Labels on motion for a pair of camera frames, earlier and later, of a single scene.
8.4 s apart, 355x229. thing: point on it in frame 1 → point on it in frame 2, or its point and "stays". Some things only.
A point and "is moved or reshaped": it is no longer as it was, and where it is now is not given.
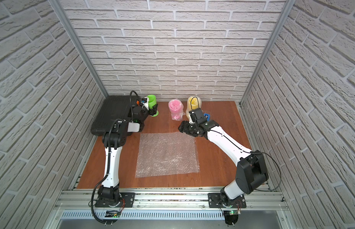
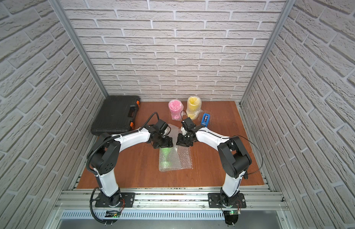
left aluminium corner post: x=60 y=11 stays
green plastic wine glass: x=152 y=101 → x=165 y=164
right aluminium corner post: x=286 y=11 stays
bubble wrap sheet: x=176 y=108 stays
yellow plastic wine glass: x=193 y=103 stays
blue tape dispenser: x=208 y=116 stays
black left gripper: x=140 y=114 → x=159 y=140
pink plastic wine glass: x=176 y=108 stays
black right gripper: x=184 y=125 → x=180 y=141
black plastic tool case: x=115 y=107 stays
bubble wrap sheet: x=161 y=153 is moved or reshaped
